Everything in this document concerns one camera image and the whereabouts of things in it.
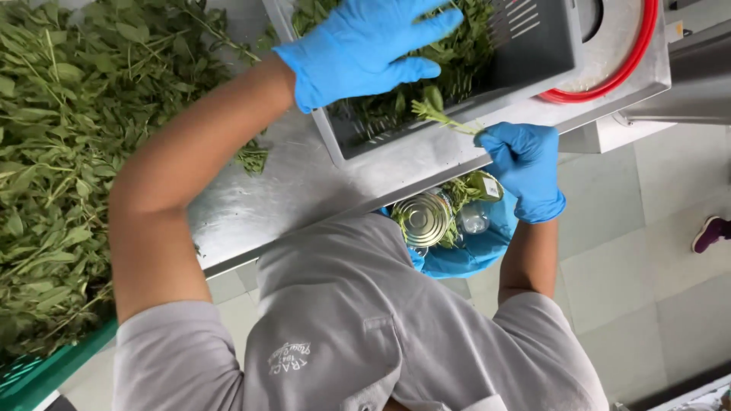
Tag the person's right hand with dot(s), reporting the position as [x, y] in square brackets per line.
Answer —
[531, 171]

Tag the person's grey polo shirt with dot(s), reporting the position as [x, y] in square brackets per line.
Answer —
[354, 331]

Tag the small herb clump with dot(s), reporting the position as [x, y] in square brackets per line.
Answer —
[252, 157]

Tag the stainless steel appliance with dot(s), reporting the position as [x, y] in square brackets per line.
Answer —
[685, 74]

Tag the clear plastic bottle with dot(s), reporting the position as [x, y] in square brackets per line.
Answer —
[474, 218]

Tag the grey plastic slotted crate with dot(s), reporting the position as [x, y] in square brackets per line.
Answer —
[525, 51]

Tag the green plastic crate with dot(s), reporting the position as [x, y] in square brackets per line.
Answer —
[34, 371]

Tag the blue bin bag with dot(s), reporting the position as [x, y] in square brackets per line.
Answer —
[474, 254]

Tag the person's right fingers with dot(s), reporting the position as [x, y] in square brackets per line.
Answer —
[500, 145]

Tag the person's left hand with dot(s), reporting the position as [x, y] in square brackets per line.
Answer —
[354, 51]

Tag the silver tin can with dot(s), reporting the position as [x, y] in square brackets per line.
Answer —
[422, 218]

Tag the green packet with white label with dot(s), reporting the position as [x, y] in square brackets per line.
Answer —
[485, 185]

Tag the red-rimmed round lid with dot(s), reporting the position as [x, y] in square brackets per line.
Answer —
[619, 57]

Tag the large pile of green herbs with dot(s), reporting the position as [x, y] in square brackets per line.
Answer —
[68, 160]

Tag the picked herb leaves heap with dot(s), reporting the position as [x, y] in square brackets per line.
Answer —
[422, 97]

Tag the green herb sprig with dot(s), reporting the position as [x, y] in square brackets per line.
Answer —
[442, 114]

